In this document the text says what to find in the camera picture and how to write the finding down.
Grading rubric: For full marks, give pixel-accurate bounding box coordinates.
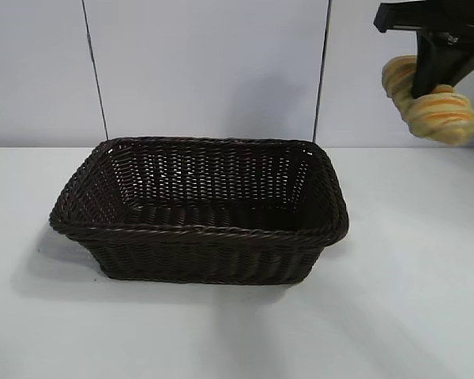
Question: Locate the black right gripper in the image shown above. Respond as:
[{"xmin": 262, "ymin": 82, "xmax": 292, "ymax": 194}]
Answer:
[{"xmin": 373, "ymin": 0, "xmax": 474, "ymax": 99}]

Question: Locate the long striped bread loaf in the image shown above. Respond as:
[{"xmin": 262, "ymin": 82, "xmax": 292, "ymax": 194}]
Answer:
[{"xmin": 381, "ymin": 54, "xmax": 474, "ymax": 145}]

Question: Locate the dark brown wicker basket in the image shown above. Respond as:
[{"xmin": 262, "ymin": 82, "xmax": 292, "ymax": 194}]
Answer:
[{"xmin": 48, "ymin": 136, "xmax": 351, "ymax": 285}]

